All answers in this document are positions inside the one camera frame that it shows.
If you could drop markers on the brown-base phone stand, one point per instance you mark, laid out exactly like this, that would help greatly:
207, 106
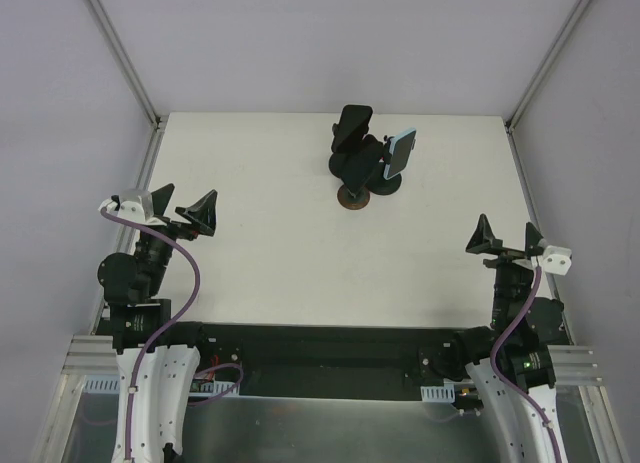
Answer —
353, 200

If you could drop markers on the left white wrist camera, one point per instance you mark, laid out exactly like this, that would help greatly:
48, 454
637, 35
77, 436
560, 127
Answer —
132, 205

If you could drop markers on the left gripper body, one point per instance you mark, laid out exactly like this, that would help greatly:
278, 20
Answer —
176, 224

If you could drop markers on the left white cable duct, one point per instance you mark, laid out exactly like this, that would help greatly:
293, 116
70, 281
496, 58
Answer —
109, 385

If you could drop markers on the right white cable duct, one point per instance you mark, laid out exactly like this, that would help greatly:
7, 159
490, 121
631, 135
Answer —
444, 394

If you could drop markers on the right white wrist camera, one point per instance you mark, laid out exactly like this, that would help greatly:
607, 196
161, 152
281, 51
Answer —
555, 260

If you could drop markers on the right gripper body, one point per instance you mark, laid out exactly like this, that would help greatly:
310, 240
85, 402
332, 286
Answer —
507, 254

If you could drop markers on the aluminium frame post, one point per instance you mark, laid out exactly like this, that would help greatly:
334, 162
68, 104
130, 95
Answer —
561, 39
124, 63

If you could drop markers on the black round-base phone stand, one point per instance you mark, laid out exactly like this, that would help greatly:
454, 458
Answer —
377, 183

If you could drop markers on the left aluminium frame post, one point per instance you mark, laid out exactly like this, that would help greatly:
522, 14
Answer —
124, 63

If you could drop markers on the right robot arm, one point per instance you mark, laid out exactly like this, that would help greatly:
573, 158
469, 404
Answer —
508, 361

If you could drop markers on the black phone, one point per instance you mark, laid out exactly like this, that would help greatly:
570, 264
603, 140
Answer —
352, 127
360, 165

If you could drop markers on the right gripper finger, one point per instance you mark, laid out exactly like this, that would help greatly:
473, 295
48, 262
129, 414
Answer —
483, 240
534, 245

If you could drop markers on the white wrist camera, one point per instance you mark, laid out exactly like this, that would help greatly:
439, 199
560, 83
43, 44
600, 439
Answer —
555, 260
132, 205

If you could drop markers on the light blue phone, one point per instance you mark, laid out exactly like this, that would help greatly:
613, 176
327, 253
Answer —
398, 149

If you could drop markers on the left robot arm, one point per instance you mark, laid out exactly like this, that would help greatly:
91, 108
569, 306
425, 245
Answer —
156, 362

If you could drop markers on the rear black phone stand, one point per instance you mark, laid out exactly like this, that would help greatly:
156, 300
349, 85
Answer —
337, 160

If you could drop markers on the white cable duct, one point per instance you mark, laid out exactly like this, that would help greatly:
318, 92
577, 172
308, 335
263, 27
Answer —
444, 394
109, 385

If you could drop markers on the right aluminium frame post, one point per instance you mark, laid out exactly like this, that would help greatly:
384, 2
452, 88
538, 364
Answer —
561, 39

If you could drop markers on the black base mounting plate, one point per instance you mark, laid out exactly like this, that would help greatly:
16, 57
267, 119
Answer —
385, 364

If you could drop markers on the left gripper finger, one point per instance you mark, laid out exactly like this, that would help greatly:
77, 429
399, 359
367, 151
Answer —
161, 198
201, 215

